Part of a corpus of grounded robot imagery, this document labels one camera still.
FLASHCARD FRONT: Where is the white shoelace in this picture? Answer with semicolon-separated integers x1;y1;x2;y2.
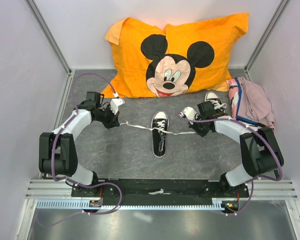
119;121;197;136

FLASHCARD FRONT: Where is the black canvas sneaker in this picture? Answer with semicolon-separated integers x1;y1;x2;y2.
151;111;169;158

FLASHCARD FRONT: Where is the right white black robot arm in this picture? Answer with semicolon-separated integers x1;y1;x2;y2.
180;101;284;197

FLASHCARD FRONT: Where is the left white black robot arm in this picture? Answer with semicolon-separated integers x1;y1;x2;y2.
38;91;125;197

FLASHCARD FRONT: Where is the pink folded cloth pile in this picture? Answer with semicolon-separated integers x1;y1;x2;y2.
226;77;275;130

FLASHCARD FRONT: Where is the orange Mickey Mouse pillow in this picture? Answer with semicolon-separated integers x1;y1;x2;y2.
103;12;249;98

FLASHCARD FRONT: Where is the white tape scrap on base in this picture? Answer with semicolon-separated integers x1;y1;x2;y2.
148;188;172;196

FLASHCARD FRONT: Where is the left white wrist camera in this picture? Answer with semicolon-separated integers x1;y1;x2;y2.
110;92;125;115

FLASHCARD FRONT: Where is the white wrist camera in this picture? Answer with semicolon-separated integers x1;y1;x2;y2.
110;92;125;115
178;107;198;123

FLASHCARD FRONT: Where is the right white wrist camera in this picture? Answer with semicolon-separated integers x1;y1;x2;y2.
178;107;198;123

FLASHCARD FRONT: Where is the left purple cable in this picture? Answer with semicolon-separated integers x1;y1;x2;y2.
35;73;123;228

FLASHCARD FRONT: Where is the purple cable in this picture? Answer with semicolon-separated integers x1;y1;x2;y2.
35;73;123;228
177;112;284;217

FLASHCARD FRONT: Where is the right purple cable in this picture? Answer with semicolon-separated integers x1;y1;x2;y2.
177;112;284;217

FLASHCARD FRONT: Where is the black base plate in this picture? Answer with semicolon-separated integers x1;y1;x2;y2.
70;177;250;207

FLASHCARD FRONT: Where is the slotted grey cable duct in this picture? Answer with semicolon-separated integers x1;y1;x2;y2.
36;199;226;211

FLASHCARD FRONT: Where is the aluminium front rail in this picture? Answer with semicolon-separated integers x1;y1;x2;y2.
26;179;298;201

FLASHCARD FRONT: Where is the left aluminium frame post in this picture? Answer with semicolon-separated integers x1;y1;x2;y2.
25;0;72;75

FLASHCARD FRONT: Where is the aluminium frame post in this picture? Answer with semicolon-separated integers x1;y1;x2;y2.
244;0;291;75
25;0;72;75

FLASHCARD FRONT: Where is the right aluminium frame post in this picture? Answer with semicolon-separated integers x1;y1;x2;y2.
244;0;291;75

